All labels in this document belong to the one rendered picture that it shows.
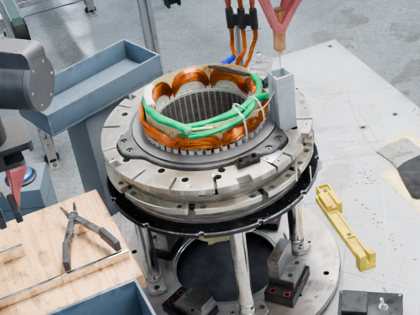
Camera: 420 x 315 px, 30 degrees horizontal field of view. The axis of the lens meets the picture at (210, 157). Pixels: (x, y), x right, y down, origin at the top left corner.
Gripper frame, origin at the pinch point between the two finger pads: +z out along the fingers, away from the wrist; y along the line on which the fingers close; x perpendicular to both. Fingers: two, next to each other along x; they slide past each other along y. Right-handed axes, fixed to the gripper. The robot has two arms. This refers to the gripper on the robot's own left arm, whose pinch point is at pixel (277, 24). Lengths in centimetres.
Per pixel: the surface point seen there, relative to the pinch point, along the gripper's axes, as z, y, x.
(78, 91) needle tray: 25, 36, 27
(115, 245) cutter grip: 19.4, -15.8, 26.2
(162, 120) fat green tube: 12.0, 0.2, 16.8
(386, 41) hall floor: 111, 200, -111
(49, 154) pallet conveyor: 120, 167, 41
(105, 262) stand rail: 21.3, -16.4, 27.8
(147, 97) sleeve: 11.4, 6.0, 17.9
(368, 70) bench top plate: 43, 59, -40
